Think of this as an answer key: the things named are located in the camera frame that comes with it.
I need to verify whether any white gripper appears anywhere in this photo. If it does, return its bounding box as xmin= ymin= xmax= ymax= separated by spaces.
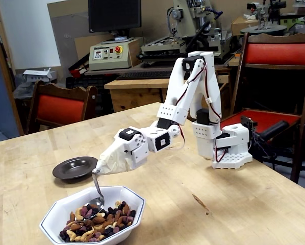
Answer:
xmin=104 ymin=127 xmax=150 ymax=169

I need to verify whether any bent metal spoon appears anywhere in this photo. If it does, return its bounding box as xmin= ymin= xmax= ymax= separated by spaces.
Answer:
xmin=74 ymin=168 xmax=105 ymax=222

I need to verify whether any beige masking tape wrap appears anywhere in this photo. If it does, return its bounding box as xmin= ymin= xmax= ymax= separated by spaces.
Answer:
xmin=95 ymin=146 xmax=133 ymax=177

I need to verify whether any dark brown small plate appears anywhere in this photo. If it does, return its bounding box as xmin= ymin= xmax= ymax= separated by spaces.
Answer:
xmin=52 ymin=156 xmax=99 ymax=180

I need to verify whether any wooden desk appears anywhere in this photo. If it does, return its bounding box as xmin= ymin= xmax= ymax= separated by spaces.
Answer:
xmin=104 ymin=70 xmax=235 ymax=119

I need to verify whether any small wooden red chair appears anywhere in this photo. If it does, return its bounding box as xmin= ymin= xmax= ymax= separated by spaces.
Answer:
xmin=26 ymin=80 xmax=98 ymax=135

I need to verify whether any mixed nuts heap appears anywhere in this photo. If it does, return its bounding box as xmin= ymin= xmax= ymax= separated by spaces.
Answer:
xmin=59 ymin=201 xmax=137 ymax=243

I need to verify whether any black plastic crate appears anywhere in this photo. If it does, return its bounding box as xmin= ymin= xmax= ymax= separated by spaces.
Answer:
xmin=65 ymin=75 xmax=117 ymax=90

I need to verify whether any black keyboard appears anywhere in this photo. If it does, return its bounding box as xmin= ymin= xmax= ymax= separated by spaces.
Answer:
xmin=116 ymin=70 xmax=172 ymax=81

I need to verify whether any white octagonal bowl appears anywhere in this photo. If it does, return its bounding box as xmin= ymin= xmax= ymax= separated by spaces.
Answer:
xmin=39 ymin=185 xmax=146 ymax=245

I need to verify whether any red and black case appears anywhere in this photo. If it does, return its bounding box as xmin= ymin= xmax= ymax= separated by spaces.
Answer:
xmin=68 ymin=55 xmax=91 ymax=77

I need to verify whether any beige control box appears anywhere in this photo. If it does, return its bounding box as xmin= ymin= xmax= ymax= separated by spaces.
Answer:
xmin=88 ymin=38 xmax=140 ymax=71

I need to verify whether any white small paper box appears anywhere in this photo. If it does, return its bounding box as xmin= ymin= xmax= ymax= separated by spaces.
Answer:
xmin=22 ymin=67 xmax=58 ymax=84

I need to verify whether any grey plastic bag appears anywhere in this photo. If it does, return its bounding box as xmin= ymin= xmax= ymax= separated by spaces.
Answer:
xmin=13 ymin=81 xmax=36 ymax=101

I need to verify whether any large brown cardboard panel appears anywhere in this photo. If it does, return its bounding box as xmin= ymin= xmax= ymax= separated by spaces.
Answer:
xmin=46 ymin=0 xmax=92 ymax=86

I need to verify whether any black computer monitor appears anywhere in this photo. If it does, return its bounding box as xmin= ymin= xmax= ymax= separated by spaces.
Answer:
xmin=88 ymin=0 xmax=142 ymax=44

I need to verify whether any black circuit board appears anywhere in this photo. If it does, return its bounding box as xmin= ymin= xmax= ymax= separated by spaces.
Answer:
xmin=240 ymin=115 xmax=258 ymax=132

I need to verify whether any beige milling machine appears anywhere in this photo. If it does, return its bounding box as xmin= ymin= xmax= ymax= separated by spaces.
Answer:
xmin=137 ymin=0 xmax=235 ymax=67

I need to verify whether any brown cardboard box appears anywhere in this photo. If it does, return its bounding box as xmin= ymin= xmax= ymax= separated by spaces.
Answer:
xmin=231 ymin=16 xmax=260 ymax=36

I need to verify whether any large wooden red chair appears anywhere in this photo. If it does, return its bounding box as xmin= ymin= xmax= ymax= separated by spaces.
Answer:
xmin=228 ymin=32 xmax=305 ymax=184

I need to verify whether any black round table machine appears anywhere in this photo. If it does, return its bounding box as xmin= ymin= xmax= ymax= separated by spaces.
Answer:
xmin=240 ymin=1 xmax=288 ymax=35

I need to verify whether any green box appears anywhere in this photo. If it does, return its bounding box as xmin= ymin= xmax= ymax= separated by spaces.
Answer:
xmin=279 ymin=14 xmax=305 ymax=33

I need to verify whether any black cylinder handle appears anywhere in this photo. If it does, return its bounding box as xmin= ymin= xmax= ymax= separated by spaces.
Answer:
xmin=259 ymin=120 xmax=290 ymax=141

